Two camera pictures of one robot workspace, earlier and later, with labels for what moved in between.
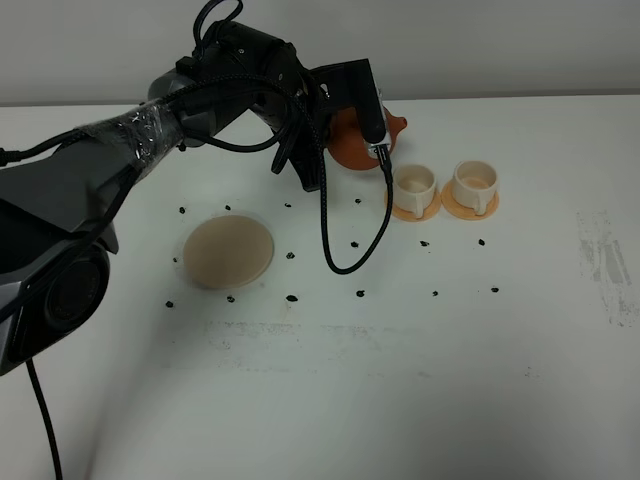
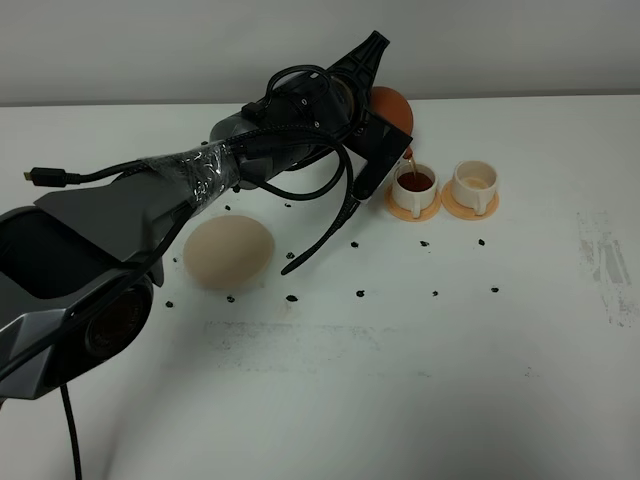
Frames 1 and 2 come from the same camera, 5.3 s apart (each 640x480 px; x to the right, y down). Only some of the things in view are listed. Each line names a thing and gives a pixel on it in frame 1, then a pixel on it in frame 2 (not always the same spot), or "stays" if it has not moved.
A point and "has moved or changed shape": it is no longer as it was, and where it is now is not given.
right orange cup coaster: [460, 211] stays
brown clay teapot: [344, 140] has moved or changed shape
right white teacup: [474, 183] stays
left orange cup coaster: [429, 211] stays
